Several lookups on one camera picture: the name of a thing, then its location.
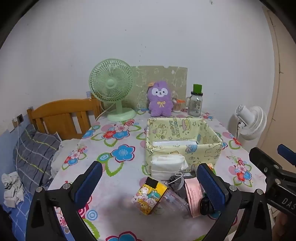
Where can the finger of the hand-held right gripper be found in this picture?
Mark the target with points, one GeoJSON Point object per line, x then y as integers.
{"type": "Point", "coordinates": [263, 161]}
{"type": "Point", "coordinates": [286, 151]}

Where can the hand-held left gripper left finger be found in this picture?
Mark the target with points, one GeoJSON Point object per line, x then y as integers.
{"type": "Point", "coordinates": [89, 183]}

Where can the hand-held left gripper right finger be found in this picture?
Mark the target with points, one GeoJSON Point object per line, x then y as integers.
{"type": "Point", "coordinates": [212, 187]}

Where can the pink packet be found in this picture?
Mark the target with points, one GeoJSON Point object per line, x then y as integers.
{"type": "Point", "coordinates": [193, 197]}

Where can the yellow printed storage box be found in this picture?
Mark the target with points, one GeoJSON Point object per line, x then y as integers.
{"type": "Point", "coordinates": [201, 155]}

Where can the grey sock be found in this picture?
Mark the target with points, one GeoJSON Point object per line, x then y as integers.
{"type": "Point", "coordinates": [178, 185]}

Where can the clear plastic container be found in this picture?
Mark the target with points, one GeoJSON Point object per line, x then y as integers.
{"type": "Point", "coordinates": [175, 204]}

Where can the white towel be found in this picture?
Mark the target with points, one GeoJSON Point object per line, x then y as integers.
{"type": "Point", "coordinates": [167, 165]}

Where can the cartoon printed packet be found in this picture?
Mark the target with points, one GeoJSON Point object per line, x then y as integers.
{"type": "Point", "coordinates": [150, 197]}

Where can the floral tablecloth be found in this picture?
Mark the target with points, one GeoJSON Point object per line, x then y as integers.
{"type": "Point", "coordinates": [111, 192]}

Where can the white standing fan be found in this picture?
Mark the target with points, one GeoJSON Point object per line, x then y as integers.
{"type": "Point", "coordinates": [254, 122]}

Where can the white bedding cloth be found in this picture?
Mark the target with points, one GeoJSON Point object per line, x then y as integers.
{"type": "Point", "coordinates": [64, 148]}

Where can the beige wooden door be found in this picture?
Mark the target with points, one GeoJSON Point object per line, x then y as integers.
{"type": "Point", "coordinates": [286, 92]}

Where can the grey plaid pillow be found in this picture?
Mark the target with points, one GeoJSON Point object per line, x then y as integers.
{"type": "Point", "coordinates": [34, 157]}

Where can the white crumpled cloth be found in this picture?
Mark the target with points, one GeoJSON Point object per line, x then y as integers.
{"type": "Point", "coordinates": [11, 190]}

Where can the wooden bed headboard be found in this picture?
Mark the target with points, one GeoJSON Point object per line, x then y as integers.
{"type": "Point", "coordinates": [64, 109]}

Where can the blue checked bed sheet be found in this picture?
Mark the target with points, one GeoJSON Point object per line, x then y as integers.
{"type": "Point", "coordinates": [16, 215]}

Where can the glass jar with green lid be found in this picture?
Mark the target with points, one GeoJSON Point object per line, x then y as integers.
{"type": "Point", "coordinates": [196, 106]}

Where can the cotton swab container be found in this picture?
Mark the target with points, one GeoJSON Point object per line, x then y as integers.
{"type": "Point", "coordinates": [177, 106]}

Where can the purple plush toy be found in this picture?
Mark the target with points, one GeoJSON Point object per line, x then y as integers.
{"type": "Point", "coordinates": [159, 102]}

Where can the green desk fan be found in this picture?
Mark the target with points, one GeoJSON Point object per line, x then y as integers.
{"type": "Point", "coordinates": [111, 83]}

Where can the green printed board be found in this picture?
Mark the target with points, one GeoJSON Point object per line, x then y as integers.
{"type": "Point", "coordinates": [166, 76]}

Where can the wall socket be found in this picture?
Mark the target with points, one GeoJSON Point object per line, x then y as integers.
{"type": "Point", "coordinates": [20, 118]}

